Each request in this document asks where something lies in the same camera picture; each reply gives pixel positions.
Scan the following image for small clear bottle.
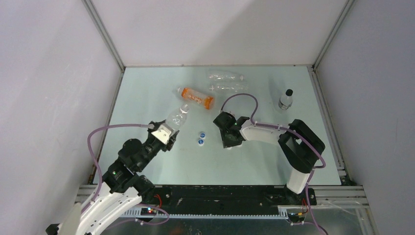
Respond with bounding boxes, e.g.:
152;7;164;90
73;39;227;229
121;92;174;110
278;92;293;110

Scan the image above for black bottle cap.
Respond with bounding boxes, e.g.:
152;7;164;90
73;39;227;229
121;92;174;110
285;89;293;96

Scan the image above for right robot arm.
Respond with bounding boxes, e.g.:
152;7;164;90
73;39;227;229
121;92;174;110
213;111;326;205

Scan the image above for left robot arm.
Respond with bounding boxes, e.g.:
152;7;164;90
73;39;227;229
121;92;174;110
46;121;179;235

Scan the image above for orange labelled bottle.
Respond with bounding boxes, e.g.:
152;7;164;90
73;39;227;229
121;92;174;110
177;87;215;110

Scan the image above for clear bottle second row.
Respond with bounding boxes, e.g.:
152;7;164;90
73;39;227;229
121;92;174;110
208;83;249;93

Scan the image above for left electronics board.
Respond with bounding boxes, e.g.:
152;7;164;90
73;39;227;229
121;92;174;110
140;207;158;216

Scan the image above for electronics board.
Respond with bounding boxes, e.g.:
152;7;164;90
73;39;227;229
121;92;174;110
140;207;158;216
287;212;307;225

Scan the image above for right electronics board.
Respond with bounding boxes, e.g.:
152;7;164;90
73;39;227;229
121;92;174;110
287;212;307;225

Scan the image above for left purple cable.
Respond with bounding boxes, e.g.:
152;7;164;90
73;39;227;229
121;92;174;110
81;123;155;215

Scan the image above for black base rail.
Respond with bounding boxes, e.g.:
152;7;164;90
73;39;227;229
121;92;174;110
143;185;317;216

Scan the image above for white cable duct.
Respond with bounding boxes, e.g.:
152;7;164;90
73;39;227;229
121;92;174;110
126;207;289;220

